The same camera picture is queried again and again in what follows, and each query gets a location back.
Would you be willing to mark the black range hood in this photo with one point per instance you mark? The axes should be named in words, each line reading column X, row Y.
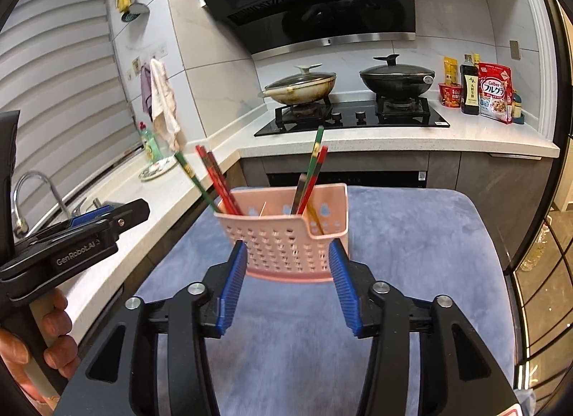
column 313, row 4

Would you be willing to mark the black built-in oven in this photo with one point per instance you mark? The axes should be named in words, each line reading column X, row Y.
column 358, row 178

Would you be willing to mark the small blue holder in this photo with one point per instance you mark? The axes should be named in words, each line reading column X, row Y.
column 518, row 111

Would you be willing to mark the grey wall socket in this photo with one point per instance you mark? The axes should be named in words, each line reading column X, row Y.
column 515, row 50

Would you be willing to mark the purple chopstick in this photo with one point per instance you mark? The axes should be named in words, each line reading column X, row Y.
column 297, row 194

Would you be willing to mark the blue plush table cloth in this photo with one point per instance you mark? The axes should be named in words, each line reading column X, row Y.
column 425, row 264

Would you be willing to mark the beige wok with lid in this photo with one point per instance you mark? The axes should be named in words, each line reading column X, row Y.
column 300, row 87

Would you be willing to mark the chrome faucet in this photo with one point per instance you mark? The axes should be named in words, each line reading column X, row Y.
column 20, row 223

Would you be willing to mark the red instant noodle cup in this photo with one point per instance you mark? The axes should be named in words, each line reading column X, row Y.
column 450, row 94

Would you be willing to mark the pink perforated utensil holder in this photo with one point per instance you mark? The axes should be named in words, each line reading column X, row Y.
column 277, row 237

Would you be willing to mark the dark soy sauce bottle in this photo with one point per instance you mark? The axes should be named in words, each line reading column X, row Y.
column 469, row 89

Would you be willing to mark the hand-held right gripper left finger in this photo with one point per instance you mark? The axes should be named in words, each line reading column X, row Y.
column 232, row 286

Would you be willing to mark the black gas hob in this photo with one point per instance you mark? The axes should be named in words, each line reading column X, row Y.
column 358, row 127

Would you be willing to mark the purple hanging cloth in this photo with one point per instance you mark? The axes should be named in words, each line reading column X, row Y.
column 146, row 89

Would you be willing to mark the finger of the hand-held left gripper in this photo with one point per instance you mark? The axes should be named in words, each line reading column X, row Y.
column 127, row 217
column 89, row 217

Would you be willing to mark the maroon chopstick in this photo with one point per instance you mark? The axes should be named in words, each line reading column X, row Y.
column 225, row 183

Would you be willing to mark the white wall socket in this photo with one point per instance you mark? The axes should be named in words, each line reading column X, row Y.
column 135, row 68

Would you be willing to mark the brown kitchen base cabinet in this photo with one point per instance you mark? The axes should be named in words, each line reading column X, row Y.
column 492, row 174

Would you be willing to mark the person's left hand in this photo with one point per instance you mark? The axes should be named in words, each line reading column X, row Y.
column 60, row 344

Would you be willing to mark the red chopstick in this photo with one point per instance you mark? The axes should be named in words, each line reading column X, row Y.
column 212, row 174
column 315, row 172

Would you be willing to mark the white speckled kitchen countertop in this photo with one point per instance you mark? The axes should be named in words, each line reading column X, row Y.
column 403, row 141

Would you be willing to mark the green dish soap bottle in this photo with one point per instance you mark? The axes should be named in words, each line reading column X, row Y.
column 151, row 143

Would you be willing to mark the white window blinds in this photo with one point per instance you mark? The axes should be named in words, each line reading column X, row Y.
column 67, row 76

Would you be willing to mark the white hanging cloth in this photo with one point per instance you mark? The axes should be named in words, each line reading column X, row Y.
column 163, row 107

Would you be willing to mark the yellow snack packet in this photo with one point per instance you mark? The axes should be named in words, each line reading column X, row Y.
column 451, row 69

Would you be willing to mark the green chopstick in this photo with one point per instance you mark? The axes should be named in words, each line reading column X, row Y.
column 317, row 147
column 194, row 179

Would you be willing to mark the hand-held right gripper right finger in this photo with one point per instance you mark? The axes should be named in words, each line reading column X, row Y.
column 342, row 286

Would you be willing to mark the white patterned plate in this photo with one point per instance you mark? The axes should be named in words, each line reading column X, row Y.
column 157, row 170

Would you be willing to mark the brown chopstick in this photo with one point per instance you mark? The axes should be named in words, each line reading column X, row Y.
column 318, row 221

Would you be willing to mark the black wok with lid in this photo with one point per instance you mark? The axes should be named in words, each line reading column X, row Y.
column 396, row 80

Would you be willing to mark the red white cereal bag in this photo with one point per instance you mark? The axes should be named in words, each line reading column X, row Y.
column 494, row 94

